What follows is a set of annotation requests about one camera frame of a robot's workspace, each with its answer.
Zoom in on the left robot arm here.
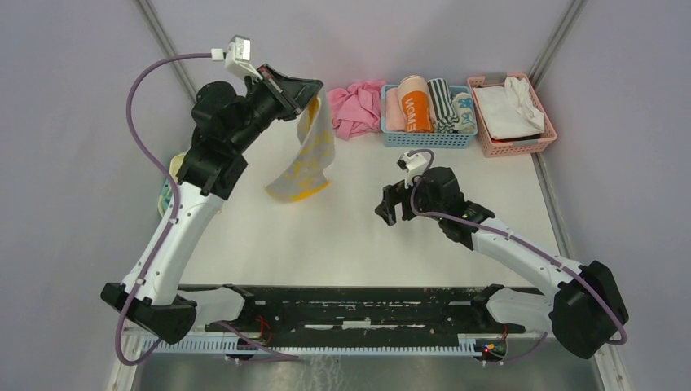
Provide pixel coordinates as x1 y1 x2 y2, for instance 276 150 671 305
100 64 323 345

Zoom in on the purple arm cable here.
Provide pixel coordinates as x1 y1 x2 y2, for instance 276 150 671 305
114 51 228 367
406 148 629 346

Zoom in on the pink plastic basket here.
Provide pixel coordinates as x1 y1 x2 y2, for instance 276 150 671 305
467 73 557 157

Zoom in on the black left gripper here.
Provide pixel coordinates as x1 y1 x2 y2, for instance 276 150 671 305
230 64 324 154

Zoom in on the blue plastic basket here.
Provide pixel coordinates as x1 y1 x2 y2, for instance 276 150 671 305
381 84 478 149

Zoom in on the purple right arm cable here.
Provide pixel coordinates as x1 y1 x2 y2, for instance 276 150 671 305
406 148 629 346

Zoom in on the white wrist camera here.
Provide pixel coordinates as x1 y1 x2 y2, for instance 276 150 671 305
210 35 262 81
397 152 429 189

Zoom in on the white teal rolled towel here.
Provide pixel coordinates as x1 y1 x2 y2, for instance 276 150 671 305
452 92 477 134

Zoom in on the crumpled pink towel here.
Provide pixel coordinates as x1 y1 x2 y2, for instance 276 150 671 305
327 80 385 140

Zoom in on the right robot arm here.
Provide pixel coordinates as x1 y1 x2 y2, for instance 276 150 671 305
375 167 629 358

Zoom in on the pale pink rolled towel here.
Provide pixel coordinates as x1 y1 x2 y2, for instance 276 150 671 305
385 87 405 132

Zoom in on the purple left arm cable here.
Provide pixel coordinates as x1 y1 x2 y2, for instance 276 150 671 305
114 51 228 367

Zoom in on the black white striped rolled towel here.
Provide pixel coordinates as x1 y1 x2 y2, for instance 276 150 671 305
427 78 460 133

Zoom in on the yellow grey patterned towel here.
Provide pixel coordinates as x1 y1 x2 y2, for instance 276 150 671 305
265 90 335 203

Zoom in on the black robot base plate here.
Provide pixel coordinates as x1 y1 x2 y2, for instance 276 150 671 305
222 285 526 349

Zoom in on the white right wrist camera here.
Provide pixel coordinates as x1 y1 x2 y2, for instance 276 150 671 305
397 152 429 189

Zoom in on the orange rolled towel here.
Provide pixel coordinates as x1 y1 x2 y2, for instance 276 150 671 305
398 75 434 133

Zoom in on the white folded cloth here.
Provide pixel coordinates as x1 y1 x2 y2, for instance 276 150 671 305
473 77 545 140

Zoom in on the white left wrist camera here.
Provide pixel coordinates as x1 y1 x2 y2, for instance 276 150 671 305
210 35 262 81

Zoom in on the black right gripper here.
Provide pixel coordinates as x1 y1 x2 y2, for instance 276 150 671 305
374 169 444 226

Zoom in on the pale yellow teal towel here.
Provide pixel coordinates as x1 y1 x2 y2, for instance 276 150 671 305
156 152 186 217

